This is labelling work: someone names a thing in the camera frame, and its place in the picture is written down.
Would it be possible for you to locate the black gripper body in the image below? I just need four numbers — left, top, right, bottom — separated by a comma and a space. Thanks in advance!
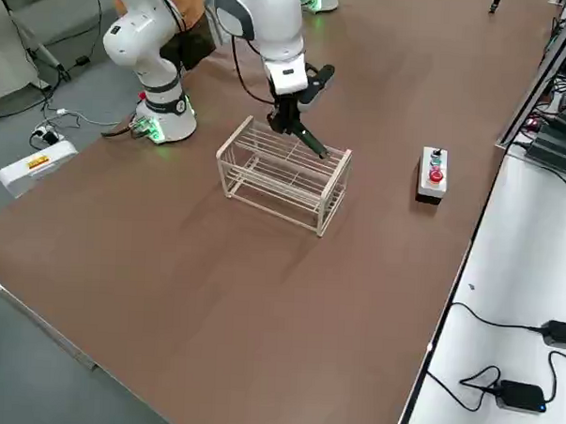
268, 89, 302, 120

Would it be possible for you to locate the person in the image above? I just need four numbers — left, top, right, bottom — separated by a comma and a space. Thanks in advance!
150, 0, 219, 73

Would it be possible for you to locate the white push-button control box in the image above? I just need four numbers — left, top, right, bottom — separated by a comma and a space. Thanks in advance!
414, 145, 451, 206

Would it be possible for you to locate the white power strip box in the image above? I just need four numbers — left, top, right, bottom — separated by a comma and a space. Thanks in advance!
0, 135, 80, 202

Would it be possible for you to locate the black electronics box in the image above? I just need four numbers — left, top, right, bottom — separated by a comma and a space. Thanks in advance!
522, 100, 566, 179

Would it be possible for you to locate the long black power adapter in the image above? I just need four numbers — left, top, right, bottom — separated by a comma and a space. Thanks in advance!
538, 318, 566, 351

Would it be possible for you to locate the small black power adapter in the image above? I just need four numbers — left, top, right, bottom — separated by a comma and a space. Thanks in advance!
493, 378, 550, 416

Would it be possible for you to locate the white wire rack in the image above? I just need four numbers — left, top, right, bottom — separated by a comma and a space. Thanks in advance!
211, 114, 355, 239

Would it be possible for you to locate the white wall socket plug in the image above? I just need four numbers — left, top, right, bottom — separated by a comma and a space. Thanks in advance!
28, 122, 66, 148

